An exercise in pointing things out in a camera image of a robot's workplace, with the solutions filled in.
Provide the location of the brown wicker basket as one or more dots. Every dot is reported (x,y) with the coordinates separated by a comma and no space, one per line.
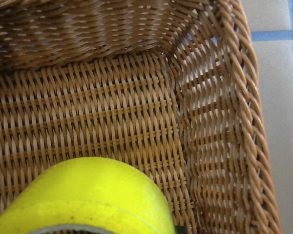
(167,86)

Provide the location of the yellow tape roll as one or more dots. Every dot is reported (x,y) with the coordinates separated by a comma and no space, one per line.
(93,194)

